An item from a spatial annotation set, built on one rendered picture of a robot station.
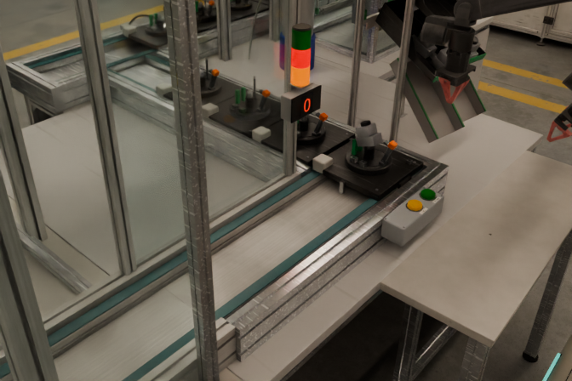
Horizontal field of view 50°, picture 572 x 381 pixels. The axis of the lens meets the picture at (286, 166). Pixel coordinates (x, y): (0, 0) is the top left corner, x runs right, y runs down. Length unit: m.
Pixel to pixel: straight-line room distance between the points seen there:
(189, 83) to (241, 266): 0.75
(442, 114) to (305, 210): 0.59
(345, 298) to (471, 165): 0.78
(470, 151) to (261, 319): 1.11
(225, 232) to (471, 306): 0.64
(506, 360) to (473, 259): 1.02
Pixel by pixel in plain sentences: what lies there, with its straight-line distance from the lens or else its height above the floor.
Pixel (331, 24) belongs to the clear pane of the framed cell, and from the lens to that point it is 2.94.
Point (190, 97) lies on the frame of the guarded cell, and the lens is 0.91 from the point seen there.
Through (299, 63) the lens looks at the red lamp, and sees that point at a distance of 1.61.
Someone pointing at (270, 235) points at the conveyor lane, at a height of 0.92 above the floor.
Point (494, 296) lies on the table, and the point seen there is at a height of 0.86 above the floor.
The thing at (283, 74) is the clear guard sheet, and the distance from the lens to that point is 1.64.
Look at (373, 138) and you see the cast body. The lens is 1.80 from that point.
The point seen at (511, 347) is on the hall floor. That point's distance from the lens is 2.77.
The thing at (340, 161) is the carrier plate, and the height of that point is 0.97.
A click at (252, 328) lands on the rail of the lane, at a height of 0.93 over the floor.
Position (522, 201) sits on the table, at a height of 0.86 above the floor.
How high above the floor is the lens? 1.95
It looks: 32 degrees down
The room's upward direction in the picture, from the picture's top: 1 degrees clockwise
